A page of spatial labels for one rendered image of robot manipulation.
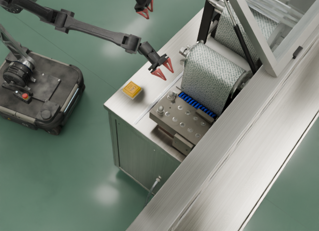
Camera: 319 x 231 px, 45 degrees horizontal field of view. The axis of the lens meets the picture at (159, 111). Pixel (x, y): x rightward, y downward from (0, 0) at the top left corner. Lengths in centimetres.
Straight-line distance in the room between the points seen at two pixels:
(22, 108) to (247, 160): 189
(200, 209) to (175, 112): 71
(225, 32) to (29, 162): 173
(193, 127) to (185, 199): 83
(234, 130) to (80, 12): 273
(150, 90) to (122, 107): 18
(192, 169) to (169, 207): 12
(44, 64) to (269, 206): 194
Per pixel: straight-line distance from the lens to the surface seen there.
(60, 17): 198
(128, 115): 196
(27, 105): 285
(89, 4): 372
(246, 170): 131
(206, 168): 104
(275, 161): 135
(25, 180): 287
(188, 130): 180
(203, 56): 168
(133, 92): 200
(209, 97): 179
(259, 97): 119
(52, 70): 297
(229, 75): 165
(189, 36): 228
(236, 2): 114
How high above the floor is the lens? 261
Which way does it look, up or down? 60 degrees down
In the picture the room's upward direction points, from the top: 7 degrees clockwise
